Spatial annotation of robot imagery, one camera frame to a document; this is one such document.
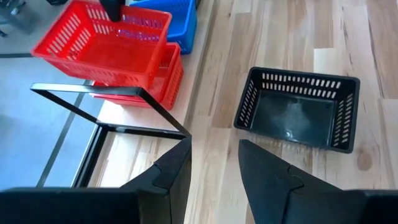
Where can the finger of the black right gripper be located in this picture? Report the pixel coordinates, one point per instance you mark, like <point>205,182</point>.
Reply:
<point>112,9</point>

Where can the black plastic basket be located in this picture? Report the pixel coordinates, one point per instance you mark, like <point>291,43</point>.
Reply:
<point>292,118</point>

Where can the black metal shelf frame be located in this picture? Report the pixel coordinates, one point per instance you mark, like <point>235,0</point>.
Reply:
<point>93,90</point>

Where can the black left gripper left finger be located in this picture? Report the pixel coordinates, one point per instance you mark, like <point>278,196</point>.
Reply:
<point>168,186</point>

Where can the blue plastic basket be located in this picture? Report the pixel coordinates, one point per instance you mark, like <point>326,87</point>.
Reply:
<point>184,31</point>

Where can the red plastic basket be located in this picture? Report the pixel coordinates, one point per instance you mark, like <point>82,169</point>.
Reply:
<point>173,81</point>
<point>118,56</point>

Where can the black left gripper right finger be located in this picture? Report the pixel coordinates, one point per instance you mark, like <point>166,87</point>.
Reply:
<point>273,193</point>

